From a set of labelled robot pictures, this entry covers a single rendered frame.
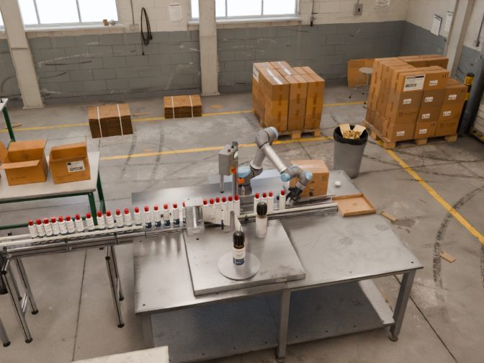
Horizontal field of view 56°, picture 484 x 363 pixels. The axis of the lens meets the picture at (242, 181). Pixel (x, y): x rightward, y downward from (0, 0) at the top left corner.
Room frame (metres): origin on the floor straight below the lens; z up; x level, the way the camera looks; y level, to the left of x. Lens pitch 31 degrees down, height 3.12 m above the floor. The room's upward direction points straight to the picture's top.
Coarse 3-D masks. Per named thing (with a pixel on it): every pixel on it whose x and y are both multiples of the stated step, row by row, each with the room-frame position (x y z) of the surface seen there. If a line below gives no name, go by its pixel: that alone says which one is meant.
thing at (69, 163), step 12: (72, 144) 4.21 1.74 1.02; (84, 144) 4.20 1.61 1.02; (60, 156) 4.08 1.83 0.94; (72, 156) 4.11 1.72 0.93; (84, 156) 3.85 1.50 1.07; (60, 168) 3.83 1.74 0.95; (72, 168) 3.86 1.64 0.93; (84, 168) 3.89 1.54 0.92; (60, 180) 3.82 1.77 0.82; (72, 180) 3.85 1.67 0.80; (84, 180) 3.89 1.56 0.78
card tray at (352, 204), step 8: (336, 200) 3.46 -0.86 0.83; (344, 200) 3.46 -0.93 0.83; (352, 200) 3.46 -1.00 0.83; (360, 200) 3.46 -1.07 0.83; (368, 200) 3.41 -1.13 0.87; (344, 208) 3.33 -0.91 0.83; (352, 208) 3.33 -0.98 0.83; (360, 208) 3.33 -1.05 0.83; (368, 208) 3.34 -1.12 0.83; (344, 216) 3.22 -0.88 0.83
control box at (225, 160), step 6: (222, 150) 3.20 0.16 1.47; (234, 150) 3.21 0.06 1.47; (222, 156) 3.14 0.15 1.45; (228, 156) 3.12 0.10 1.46; (222, 162) 3.14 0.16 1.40; (228, 162) 3.12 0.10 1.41; (222, 168) 3.14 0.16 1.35; (228, 168) 3.12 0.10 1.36; (234, 168) 3.20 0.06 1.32; (222, 174) 3.14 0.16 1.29; (228, 174) 3.12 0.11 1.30
